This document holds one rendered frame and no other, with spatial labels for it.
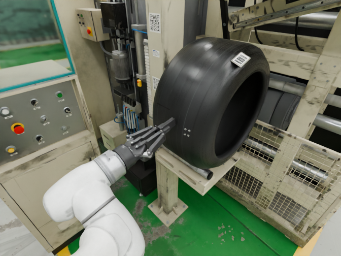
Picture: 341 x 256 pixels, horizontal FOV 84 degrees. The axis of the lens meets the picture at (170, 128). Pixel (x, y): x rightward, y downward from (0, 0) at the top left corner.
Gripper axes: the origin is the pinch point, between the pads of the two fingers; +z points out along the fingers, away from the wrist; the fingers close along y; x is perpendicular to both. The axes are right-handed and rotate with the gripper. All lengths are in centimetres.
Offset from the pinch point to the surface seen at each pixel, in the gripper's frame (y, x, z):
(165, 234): 17, 124, -5
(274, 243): -48, 132, 52
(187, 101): -2.6, -6.8, 8.4
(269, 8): 1, -23, 68
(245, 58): -11.1, -16.6, 28.8
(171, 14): 26.7, -26.3, 32.3
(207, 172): -8.8, 33.9, 13.5
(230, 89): -11.9, -9.5, 19.7
